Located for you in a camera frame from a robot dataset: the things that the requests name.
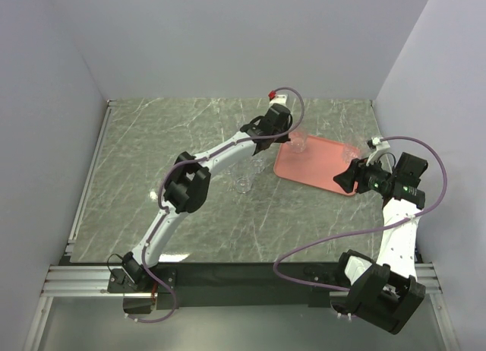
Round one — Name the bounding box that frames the clear wine glass front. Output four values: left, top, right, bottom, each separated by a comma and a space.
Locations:
341, 136, 368, 164

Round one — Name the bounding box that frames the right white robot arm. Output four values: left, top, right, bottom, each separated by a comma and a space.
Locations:
334, 153, 428, 334

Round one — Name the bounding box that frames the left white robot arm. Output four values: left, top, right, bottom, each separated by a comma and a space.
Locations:
112, 103, 292, 292

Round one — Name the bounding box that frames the pink plastic tray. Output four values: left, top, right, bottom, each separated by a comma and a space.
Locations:
273, 135, 355, 196

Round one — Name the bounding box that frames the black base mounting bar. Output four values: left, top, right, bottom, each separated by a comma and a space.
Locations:
108, 261, 365, 314

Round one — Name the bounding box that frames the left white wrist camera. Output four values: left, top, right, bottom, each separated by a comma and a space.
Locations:
268, 90, 288, 106

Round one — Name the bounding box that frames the aluminium rail frame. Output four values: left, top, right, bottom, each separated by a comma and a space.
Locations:
22, 100, 115, 351

